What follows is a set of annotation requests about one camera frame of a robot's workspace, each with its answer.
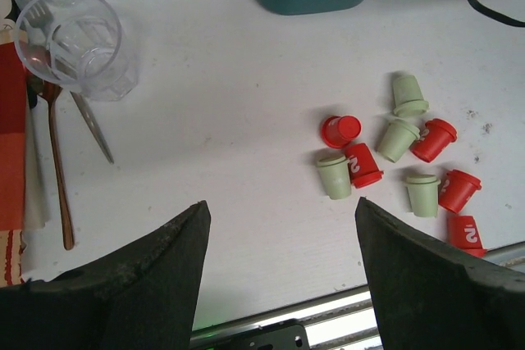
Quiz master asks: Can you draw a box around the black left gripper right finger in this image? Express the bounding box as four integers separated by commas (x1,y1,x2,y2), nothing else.
355,198,524,349

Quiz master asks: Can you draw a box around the silver utensil handle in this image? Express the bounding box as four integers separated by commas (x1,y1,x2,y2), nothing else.
71,92,114,164

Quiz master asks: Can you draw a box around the copper spoon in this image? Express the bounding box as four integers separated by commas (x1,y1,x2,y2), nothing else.
28,44,75,252

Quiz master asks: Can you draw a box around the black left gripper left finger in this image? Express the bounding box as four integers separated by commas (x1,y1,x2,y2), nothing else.
1,201,211,349

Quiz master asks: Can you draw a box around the green coffee capsule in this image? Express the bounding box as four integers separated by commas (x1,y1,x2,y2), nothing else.
316,154,352,200
392,74,430,117
377,119,420,163
404,174,441,217

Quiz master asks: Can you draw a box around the clear glass cup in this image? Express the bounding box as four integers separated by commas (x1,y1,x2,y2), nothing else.
14,0,139,102

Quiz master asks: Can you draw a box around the silver fork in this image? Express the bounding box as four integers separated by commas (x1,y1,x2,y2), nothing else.
25,1,54,34

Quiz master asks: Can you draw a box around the red coffee capsule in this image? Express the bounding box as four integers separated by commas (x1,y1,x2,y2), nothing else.
438,169,482,214
320,116,362,149
411,118,458,163
447,215,487,258
345,143,384,189

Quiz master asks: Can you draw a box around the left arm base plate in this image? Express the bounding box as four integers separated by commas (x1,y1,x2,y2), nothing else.
190,320,310,350

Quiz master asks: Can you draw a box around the striped red cloth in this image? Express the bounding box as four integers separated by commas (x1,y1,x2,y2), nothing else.
1,0,27,287

